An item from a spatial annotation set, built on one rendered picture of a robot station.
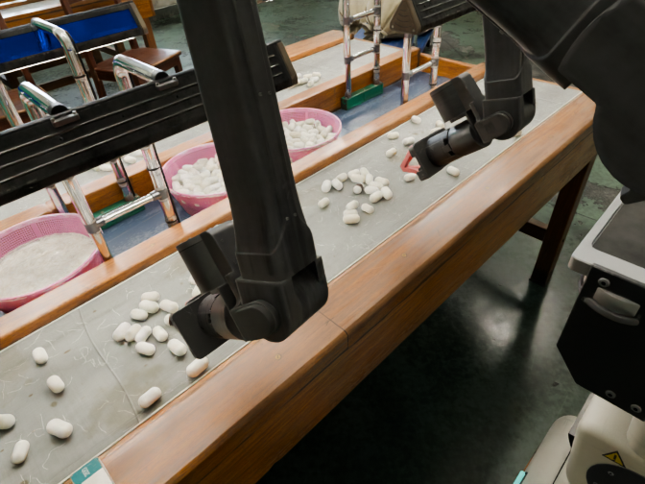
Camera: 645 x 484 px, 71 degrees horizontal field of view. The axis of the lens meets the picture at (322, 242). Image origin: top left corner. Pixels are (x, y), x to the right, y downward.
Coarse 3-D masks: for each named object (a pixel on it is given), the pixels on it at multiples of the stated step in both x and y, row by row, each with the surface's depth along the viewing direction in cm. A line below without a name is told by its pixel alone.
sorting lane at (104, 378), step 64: (448, 128) 129; (320, 192) 108; (448, 192) 104; (64, 320) 81; (128, 320) 80; (0, 384) 71; (64, 384) 71; (128, 384) 70; (192, 384) 69; (0, 448) 63; (64, 448) 63
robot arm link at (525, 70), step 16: (496, 32) 65; (496, 48) 66; (512, 48) 65; (496, 64) 67; (512, 64) 65; (528, 64) 67; (496, 80) 67; (512, 80) 66; (528, 80) 68; (496, 96) 68; (512, 96) 67; (528, 96) 70; (512, 112) 68; (528, 112) 69; (512, 128) 69
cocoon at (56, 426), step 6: (54, 420) 64; (60, 420) 64; (48, 426) 63; (54, 426) 63; (60, 426) 63; (66, 426) 63; (72, 426) 64; (48, 432) 63; (54, 432) 63; (60, 432) 62; (66, 432) 63
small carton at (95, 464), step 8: (96, 456) 57; (88, 464) 56; (96, 464) 56; (80, 472) 55; (88, 472) 55; (96, 472) 55; (104, 472) 55; (72, 480) 55; (80, 480) 55; (88, 480) 55; (96, 480) 55; (104, 480) 55; (112, 480) 56
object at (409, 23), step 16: (416, 0) 98; (432, 0) 101; (448, 0) 104; (464, 0) 107; (400, 16) 99; (416, 16) 97; (432, 16) 100; (448, 16) 104; (400, 32) 101; (416, 32) 98
